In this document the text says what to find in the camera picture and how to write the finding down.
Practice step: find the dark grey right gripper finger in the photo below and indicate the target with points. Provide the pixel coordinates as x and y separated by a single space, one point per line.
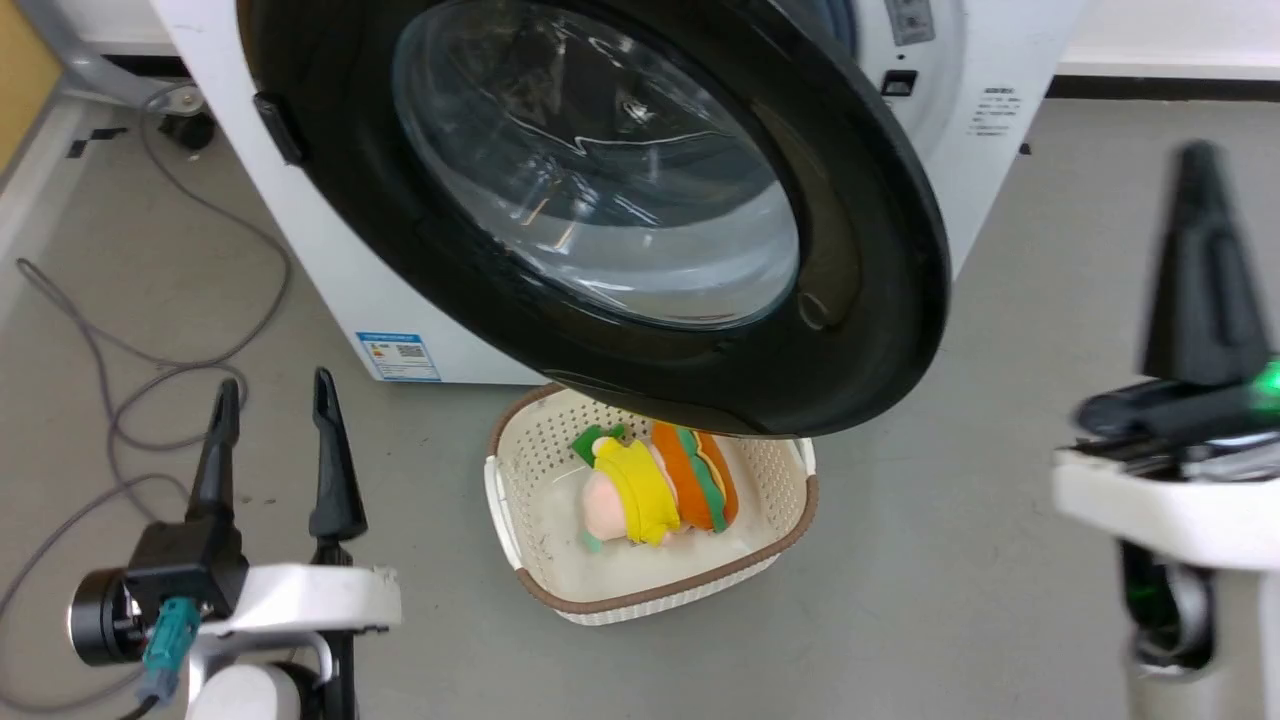
1205 300

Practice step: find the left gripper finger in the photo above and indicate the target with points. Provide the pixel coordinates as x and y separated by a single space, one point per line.
216 460
334 470

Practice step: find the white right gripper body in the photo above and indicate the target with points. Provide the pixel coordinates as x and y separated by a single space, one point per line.
1170 500

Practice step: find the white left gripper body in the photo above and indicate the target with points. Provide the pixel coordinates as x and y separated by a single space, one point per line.
320 598

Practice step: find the black round washer door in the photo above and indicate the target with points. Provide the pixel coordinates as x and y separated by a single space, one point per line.
885 330

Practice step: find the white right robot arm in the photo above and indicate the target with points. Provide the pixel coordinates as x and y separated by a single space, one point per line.
1245 650

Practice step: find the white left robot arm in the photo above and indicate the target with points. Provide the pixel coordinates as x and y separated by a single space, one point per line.
240 695

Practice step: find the white front-load washing machine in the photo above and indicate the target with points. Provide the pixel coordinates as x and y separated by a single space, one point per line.
330 260

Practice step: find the blue energy label sticker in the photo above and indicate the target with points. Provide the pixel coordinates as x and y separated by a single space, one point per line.
398 357

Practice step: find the pink doll yellow shirt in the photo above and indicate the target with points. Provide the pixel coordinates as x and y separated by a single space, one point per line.
640 490

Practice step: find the cream perforated laundry basket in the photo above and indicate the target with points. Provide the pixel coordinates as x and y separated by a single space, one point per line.
640 592

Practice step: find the black caster wheel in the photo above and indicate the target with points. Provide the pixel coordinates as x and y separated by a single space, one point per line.
188 130

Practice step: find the black floor tape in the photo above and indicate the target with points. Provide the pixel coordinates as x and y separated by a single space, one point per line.
95 143

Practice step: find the orange green hot dog plush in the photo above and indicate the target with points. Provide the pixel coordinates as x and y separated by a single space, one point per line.
692 480

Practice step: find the grey curved pipe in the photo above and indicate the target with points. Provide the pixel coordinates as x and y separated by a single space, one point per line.
92 72

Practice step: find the wooden panel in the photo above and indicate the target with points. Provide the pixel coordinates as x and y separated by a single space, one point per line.
25 70

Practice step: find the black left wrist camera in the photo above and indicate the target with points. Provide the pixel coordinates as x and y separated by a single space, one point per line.
180 570

